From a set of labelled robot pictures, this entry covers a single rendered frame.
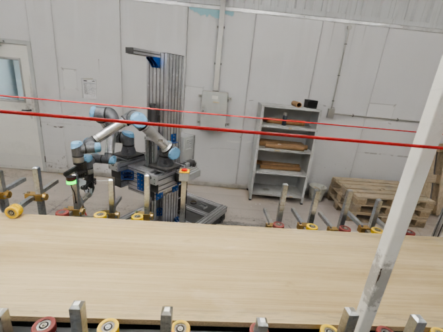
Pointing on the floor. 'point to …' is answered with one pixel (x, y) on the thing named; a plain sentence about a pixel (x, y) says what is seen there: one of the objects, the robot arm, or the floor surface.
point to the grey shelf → (275, 185)
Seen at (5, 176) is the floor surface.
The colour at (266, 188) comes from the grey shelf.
